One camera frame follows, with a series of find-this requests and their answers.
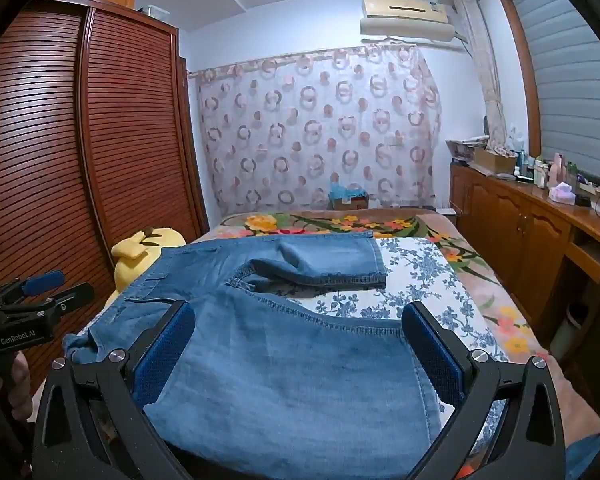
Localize blue denim pants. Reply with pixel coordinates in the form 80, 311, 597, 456
62, 231, 443, 463

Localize flower print blanket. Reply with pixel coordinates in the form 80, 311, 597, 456
207, 208, 600, 461

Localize person's left hand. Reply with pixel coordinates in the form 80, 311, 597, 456
0, 350, 34, 428

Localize wooden louvered wardrobe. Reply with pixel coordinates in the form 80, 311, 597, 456
0, 0, 210, 401

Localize pink bottle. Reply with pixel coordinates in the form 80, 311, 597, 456
547, 152, 567, 188

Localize pink tissue pack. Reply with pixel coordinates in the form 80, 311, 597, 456
550, 183, 577, 205

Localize beige air conditioner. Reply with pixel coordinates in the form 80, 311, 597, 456
358, 0, 468, 53

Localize open cardboard box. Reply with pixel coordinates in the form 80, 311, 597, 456
472, 146, 518, 175

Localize wooden window frame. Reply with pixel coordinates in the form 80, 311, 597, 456
495, 0, 543, 147

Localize circle pattern curtain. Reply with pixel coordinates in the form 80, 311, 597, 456
189, 44, 443, 216

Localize cardboard box with blue cloth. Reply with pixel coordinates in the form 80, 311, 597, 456
327, 183, 370, 211

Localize printed flat box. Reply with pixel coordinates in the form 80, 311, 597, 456
447, 135, 491, 162

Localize beige lace side curtain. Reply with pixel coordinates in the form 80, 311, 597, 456
452, 0, 508, 157

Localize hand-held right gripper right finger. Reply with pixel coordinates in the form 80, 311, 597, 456
401, 301, 567, 480

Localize grey window blind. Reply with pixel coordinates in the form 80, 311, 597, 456
505, 0, 600, 196

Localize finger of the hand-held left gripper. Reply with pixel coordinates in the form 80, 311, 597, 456
0, 270, 66, 303
7, 282, 96, 313

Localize grey trash bin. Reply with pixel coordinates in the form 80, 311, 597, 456
549, 302, 590, 361

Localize blue floral white sheet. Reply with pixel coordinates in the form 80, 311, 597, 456
77, 236, 513, 466

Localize wooden sideboard cabinet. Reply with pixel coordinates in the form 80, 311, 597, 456
449, 160, 600, 346

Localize yellow plush toy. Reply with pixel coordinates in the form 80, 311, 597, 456
105, 226, 186, 307

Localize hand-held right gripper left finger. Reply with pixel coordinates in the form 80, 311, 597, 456
31, 300, 198, 480

